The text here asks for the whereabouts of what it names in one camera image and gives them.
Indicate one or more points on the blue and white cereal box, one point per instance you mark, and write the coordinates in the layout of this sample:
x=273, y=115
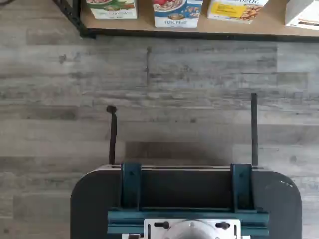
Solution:
x=175, y=15

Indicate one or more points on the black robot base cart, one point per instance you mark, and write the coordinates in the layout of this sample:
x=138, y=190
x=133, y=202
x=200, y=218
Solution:
x=87, y=199

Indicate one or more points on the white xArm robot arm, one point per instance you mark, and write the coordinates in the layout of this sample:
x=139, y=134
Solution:
x=193, y=231

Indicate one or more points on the black metal wooden board shelf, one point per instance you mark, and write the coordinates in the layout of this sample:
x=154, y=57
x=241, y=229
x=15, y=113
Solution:
x=174, y=31

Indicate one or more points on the green and white cereal box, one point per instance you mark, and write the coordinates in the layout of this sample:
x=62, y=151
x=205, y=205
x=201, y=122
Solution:
x=112, y=11

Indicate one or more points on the yellow purely elizabeth granola box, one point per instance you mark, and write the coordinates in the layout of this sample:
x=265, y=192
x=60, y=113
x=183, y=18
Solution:
x=231, y=12

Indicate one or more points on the white organic pantry box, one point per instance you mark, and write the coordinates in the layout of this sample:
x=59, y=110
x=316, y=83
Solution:
x=302, y=13

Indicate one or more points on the bent black metal rod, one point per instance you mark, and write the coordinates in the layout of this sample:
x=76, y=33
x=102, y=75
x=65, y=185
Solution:
x=113, y=139

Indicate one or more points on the straight black metal rod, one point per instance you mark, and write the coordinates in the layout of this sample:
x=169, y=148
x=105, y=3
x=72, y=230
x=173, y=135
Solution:
x=254, y=129

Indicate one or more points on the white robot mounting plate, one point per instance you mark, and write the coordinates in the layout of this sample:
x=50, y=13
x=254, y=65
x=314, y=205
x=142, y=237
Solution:
x=152, y=231

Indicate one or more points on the teal metal mounting frame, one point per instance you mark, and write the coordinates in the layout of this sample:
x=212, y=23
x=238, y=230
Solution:
x=130, y=184

